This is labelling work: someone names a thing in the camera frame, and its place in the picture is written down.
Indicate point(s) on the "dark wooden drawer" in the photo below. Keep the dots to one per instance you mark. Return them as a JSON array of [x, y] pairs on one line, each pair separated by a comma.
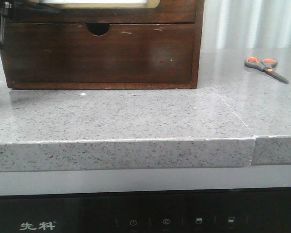
[[126, 53], [167, 11]]

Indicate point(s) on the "grey orange scissors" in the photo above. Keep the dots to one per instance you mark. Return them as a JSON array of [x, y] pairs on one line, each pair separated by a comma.
[[265, 65]]

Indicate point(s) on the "white drawer pull handle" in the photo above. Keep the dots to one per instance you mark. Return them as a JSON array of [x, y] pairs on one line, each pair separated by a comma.
[[94, 1]]

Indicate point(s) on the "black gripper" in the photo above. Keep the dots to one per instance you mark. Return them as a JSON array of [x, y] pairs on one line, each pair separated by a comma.
[[16, 10]]

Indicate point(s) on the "dark wooden drawer cabinet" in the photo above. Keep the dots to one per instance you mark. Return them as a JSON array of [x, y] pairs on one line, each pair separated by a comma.
[[99, 29]]

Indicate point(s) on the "black built-in appliance panel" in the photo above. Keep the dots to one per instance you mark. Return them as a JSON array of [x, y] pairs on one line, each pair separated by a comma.
[[249, 210]]

